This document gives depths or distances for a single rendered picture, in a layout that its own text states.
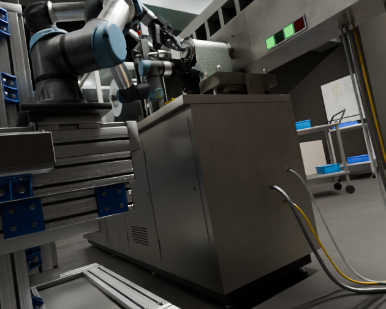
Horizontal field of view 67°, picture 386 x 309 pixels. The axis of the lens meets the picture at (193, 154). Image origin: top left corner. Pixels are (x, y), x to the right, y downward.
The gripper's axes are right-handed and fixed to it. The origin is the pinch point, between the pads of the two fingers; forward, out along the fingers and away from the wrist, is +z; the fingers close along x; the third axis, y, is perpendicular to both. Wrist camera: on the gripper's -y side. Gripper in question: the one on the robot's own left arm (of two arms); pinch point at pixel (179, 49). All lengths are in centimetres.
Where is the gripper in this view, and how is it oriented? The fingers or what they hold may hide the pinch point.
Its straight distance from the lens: 171.1
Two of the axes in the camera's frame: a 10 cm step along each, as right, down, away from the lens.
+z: 7.5, 5.4, 3.8
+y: 3.9, -8.3, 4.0
